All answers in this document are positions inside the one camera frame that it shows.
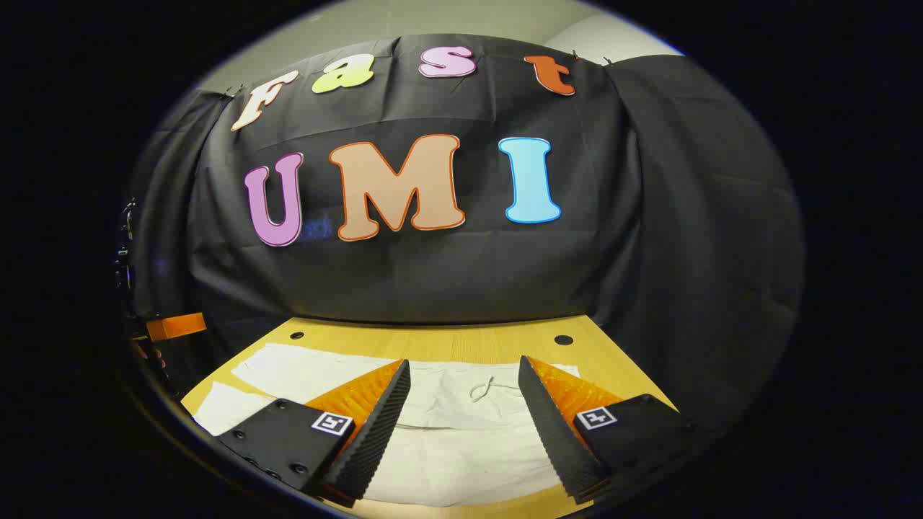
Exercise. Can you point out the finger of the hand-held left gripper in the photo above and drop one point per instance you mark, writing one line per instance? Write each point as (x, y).
(177, 326)

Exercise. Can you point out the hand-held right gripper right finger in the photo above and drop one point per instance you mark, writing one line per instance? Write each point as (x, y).
(551, 432)

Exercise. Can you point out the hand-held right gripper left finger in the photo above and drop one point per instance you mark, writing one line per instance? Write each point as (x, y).
(378, 432)

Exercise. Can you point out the white jeans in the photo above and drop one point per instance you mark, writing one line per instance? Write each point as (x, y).
(461, 447)

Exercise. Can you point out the black backdrop cloth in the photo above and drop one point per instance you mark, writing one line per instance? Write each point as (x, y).
(461, 274)

